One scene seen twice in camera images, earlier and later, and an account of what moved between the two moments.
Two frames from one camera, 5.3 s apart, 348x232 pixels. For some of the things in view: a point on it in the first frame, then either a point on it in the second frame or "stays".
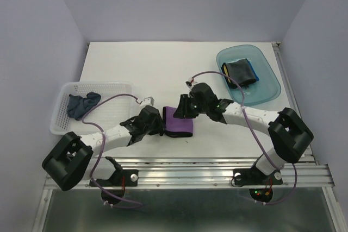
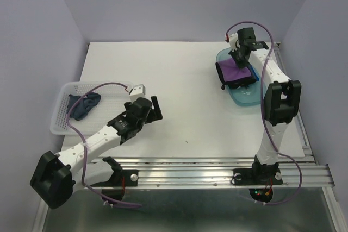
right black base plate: [252, 176] stays
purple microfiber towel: [175, 127] → [232, 75]
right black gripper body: [197, 108] → [241, 61]
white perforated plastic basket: [120, 109] stays
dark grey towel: [78, 106] stays
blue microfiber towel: [256, 76] stays
